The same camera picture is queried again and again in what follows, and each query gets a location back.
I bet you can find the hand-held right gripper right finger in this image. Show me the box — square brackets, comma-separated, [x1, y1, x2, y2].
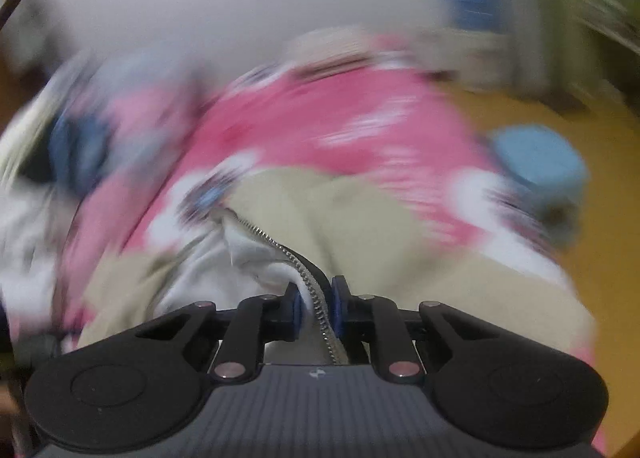
[331, 276, 501, 384]

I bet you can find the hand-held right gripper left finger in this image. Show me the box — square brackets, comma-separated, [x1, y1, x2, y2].
[134, 283, 304, 383]

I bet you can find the beige zip jacket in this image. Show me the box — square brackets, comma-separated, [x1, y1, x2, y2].
[80, 165, 601, 369]

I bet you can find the pink floral blanket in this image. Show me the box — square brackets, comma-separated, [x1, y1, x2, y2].
[50, 58, 601, 458]

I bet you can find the light blue plastic stool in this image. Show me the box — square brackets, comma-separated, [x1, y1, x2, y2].
[492, 125, 588, 206]

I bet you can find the pink grey floral quilt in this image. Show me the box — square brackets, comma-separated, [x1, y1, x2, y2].
[0, 51, 211, 259]

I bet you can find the small white cabinet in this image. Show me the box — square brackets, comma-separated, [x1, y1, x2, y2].
[420, 31, 512, 89]

